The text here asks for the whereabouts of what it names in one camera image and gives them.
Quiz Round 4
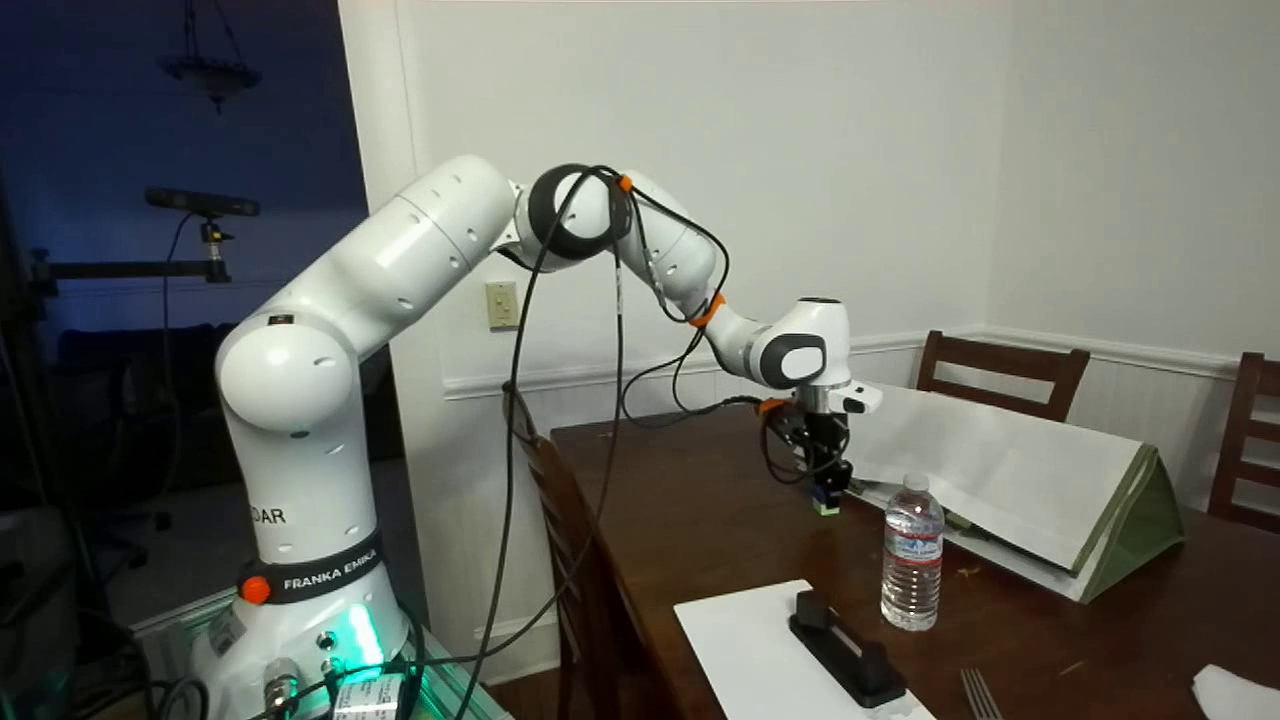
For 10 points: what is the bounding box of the white robot mounting platform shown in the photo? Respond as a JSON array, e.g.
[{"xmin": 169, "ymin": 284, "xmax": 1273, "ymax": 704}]
[{"xmin": 123, "ymin": 585, "xmax": 516, "ymax": 720}]

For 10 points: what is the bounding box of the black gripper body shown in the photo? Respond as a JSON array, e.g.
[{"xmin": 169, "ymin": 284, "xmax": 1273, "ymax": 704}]
[{"xmin": 771, "ymin": 406, "xmax": 856, "ymax": 466}]

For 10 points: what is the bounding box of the black gripper loop cable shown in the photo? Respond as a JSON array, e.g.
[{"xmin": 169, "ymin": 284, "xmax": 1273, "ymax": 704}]
[{"xmin": 611, "ymin": 178, "xmax": 776, "ymax": 433}]

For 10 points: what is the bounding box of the clear plastic water bottle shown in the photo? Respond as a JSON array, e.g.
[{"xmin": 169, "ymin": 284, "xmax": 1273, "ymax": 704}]
[{"xmin": 878, "ymin": 484, "xmax": 949, "ymax": 635}]

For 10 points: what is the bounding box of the white paper napkin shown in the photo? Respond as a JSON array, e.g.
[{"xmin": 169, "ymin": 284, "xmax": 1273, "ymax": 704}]
[{"xmin": 1190, "ymin": 660, "xmax": 1280, "ymax": 720}]

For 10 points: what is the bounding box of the beige light switch plate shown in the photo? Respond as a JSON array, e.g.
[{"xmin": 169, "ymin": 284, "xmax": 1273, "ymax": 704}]
[{"xmin": 481, "ymin": 277, "xmax": 524, "ymax": 336}]

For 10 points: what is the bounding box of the open white green binder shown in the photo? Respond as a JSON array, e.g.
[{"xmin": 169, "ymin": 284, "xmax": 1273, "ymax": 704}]
[{"xmin": 835, "ymin": 379, "xmax": 1190, "ymax": 609}]

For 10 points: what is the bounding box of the dark wooden dining chair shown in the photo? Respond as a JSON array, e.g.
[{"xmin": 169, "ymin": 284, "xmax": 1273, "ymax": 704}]
[
  {"xmin": 1205, "ymin": 348, "xmax": 1280, "ymax": 537},
  {"xmin": 916, "ymin": 329, "xmax": 1098, "ymax": 424},
  {"xmin": 495, "ymin": 376, "xmax": 632, "ymax": 720}
]

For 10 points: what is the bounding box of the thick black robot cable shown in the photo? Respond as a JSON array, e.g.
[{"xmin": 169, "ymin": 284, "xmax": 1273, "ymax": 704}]
[{"xmin": 451, "ymin": 160, "xmax": 606, "ymax": 720}]

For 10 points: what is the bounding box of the grey metal ruler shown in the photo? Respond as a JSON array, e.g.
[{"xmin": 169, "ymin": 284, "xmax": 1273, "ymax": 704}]
[{"xmin": 957, "ymin": 660, "xmax": 1011, "ymax": 720}]

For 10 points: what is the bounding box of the white rectangular board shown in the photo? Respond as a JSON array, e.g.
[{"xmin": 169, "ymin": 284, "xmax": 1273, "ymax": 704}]
[{"xmin": 674, "ymin": 577, "xmax": 935, "ymax": 720}]

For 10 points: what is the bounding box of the black camera stand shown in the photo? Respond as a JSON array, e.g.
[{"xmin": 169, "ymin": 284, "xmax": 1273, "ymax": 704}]
[{"xmin": 25, "ymin": 215, "xmax": 235, "ymax": 291}]

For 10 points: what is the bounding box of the thin black cable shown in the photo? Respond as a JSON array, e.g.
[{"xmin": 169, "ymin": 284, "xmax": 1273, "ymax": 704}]
[{"xmin": 396, "ymin": 254, "xmax": 632, "ymax": 678}]

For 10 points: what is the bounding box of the black stereo camera bar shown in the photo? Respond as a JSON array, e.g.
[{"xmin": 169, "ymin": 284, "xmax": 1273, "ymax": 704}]
[{"xmin": 140, "ymin": 183, "xmax": 263, "ymax": 220}]

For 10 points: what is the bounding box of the black stapler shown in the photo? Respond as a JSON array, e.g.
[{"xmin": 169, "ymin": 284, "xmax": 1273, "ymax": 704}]
[{"xmin": 783, "ymin": 588, "xmax": 912, "ymax": 711}]

